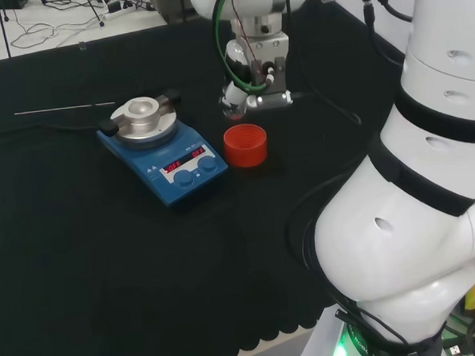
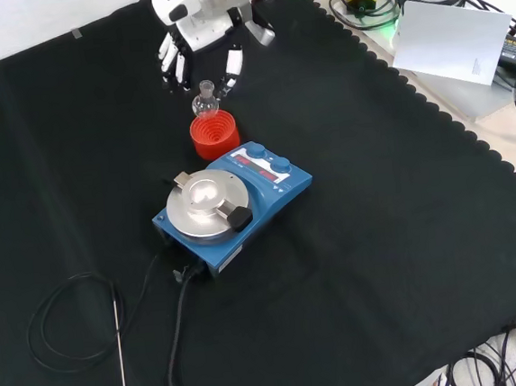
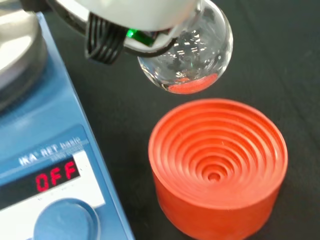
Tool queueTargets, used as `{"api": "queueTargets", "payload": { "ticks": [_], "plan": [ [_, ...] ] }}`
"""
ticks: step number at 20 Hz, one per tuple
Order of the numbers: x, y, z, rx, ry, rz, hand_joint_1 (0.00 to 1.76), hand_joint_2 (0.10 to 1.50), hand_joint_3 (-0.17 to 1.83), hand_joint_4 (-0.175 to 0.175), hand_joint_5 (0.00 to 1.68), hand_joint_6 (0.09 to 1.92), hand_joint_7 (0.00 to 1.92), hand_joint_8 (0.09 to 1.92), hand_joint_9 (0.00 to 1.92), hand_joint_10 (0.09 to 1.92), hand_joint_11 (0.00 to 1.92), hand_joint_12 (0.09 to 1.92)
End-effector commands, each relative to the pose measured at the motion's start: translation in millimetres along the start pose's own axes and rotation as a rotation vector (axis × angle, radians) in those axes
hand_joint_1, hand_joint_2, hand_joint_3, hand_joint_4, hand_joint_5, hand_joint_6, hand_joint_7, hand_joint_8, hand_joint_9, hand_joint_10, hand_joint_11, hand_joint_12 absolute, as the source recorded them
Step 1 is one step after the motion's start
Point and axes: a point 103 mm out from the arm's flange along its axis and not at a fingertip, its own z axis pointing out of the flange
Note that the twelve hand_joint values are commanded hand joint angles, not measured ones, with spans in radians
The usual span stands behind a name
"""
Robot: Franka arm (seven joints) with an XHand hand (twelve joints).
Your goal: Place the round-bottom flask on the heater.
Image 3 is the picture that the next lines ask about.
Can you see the heater with blue base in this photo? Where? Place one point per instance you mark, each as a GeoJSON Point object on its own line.
{"type": "Point", "coordinates": [42, 140]}

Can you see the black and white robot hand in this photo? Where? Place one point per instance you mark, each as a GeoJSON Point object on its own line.
{"type": "Point", "coordinates": [140, 15]}

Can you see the orange ribbed flask stand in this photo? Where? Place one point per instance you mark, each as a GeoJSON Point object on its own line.
{"type": "Point", "coordinates": [217, 165]}

